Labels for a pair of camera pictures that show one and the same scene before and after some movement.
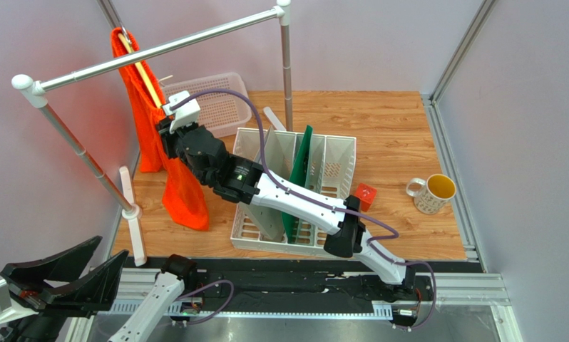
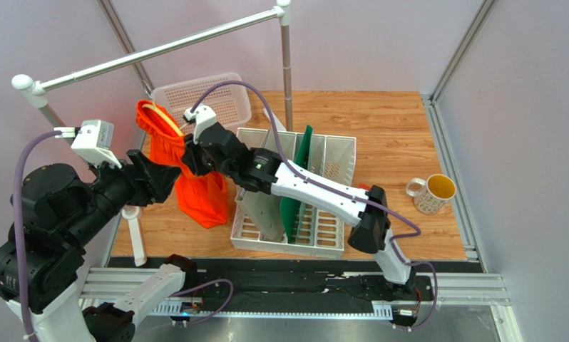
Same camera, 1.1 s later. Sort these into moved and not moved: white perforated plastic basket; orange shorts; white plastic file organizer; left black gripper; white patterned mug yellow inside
Moved: orange shorts; left black gripper
Not moved: white plastic file organizer; white patterned mug yellow inside; white perforated plastic basket
